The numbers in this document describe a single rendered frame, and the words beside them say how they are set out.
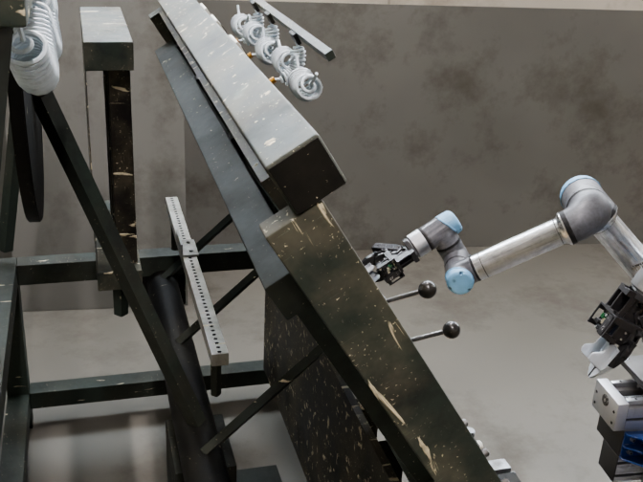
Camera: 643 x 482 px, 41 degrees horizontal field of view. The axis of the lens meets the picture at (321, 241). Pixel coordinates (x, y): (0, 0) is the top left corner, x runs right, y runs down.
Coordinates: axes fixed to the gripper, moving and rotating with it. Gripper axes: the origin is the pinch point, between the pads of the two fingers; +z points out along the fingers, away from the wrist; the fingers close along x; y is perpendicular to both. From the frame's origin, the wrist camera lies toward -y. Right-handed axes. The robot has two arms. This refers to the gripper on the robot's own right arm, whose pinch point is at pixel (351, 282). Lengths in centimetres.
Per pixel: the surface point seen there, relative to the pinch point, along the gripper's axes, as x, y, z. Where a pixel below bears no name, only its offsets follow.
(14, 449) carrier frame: 29, -81, 145
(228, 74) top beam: -82, 36, -2
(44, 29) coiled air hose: -112, 57, 21
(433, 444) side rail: -16, 91, 4
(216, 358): -4.2, 0.7, 44.6
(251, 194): -61, 47, 8
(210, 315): -4.4, -23.1, 42.5
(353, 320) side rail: -49, 91, 4
